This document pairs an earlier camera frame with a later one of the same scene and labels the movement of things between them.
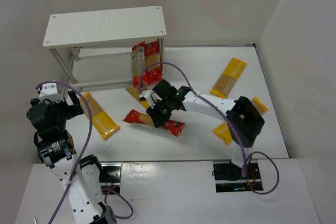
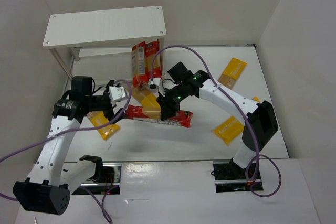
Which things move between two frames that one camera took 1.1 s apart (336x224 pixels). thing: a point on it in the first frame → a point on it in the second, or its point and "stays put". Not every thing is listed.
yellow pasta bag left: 103,124 stays put
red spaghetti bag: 173,127 → 182,117
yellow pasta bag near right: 222,130 stays put
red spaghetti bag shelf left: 138,61 stays put
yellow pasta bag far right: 228,79 stays put
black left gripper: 72,107 → 109,107
